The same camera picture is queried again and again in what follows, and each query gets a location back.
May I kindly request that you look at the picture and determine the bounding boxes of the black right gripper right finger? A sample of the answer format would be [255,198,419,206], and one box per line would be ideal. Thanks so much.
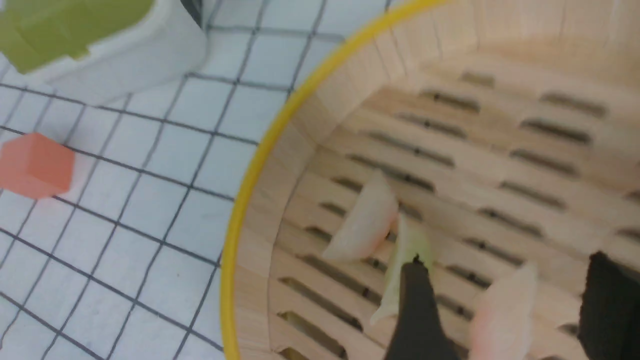
[577,251,640,360]

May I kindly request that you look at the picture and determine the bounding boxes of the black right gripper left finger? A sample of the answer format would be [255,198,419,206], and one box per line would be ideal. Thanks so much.
[384,257,459,360]

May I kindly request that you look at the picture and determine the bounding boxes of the pink white dumpling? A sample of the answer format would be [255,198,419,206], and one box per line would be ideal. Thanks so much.
[468,262,538,360]

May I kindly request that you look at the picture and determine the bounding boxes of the green white dumpling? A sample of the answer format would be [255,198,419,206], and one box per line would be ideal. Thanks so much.
[369,213,434,326]

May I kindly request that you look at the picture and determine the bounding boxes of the white pinkish dumpling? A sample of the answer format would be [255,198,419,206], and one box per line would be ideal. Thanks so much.
[321,170,399,262]

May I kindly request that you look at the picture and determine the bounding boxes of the bamboo steamer tray yellow rims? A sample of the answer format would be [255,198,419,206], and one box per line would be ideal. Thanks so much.
[221,0,640,360]

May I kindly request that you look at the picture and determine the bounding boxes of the white checkered tablecloth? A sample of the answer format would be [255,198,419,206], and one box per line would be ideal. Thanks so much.
[0,0,411,360]

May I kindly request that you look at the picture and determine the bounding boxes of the green lidded white box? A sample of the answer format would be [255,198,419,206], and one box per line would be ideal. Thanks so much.
[0,0,208,106]

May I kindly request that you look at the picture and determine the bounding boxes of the orange foam cube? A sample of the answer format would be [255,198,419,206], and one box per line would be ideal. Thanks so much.
[0,132,75,199]

